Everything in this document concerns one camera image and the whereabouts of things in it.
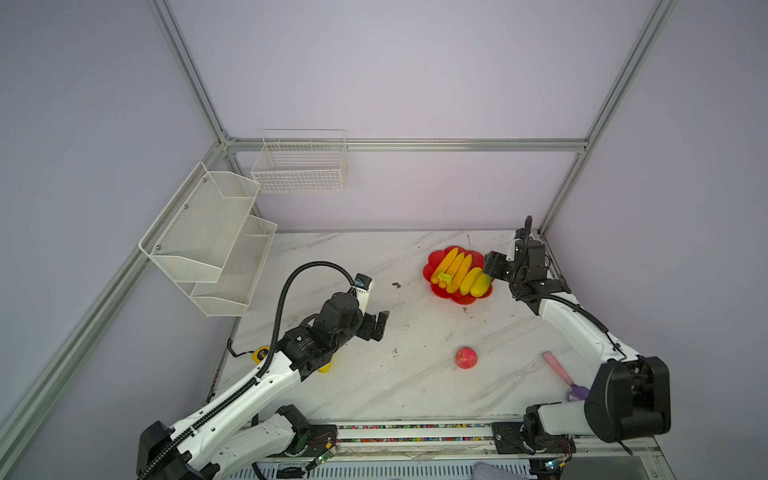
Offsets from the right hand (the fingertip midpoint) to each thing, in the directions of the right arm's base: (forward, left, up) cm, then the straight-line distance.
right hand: (491, 256), depth 86 cm
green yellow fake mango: (0, 0, -14) cm, 14 cm away
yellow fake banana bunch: (+8, +9, -17) cm, 21 cm away
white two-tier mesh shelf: (+1, +83, +5) cm, 83 cm away
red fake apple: (-25, +8, -15) cm, 30 cm away
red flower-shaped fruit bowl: (+14, +13, -16) cm, 25 cm away
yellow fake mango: (+3, +4, -17) cm, 17 cm away
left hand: (-18, +35, 0) cm, 39 cm away
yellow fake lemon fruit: (-38, +41, +12) cm, 57 cm away
